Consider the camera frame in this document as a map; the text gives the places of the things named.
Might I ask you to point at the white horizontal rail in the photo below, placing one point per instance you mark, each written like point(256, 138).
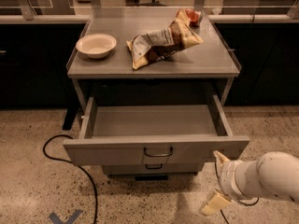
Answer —
point(15, 19)

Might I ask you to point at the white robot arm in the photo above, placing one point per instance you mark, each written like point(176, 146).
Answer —
point(274, 176)

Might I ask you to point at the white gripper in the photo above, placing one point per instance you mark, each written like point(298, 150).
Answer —
point(226, 176)

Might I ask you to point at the white ceramic bowl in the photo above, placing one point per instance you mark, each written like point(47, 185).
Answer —
point(96, 46)

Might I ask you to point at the grey top drawer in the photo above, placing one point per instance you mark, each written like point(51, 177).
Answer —
point(153, 134)

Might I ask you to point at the red snack packet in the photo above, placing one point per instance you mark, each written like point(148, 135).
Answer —
point(194, 16)

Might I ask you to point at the grey drawer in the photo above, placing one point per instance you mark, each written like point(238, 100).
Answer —
point(152, 169)
point(153, 134)

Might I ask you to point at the grey middle drawer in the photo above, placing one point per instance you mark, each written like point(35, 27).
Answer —
point(152, 169)

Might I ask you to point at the crumpled chip bag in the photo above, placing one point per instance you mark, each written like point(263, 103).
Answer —
point(157, 45)

